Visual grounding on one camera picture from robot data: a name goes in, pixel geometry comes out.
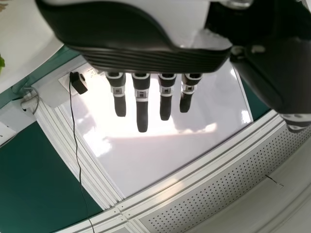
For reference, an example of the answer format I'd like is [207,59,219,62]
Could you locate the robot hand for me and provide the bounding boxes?
[35,0,311,134]

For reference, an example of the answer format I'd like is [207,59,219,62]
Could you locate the white wall socket panel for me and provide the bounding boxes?
[0,121,17,147]

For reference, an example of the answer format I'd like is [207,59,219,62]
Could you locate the thin black cable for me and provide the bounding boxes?
[69,75,99,233]

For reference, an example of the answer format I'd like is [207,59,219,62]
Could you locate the perforated cable duct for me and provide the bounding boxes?
[139,120,306,233]

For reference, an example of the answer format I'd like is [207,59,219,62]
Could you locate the white socket strip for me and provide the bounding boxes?
[57,67,109,92]

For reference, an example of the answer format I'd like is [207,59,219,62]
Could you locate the black plug adapter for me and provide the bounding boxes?
[69,71,88,95]

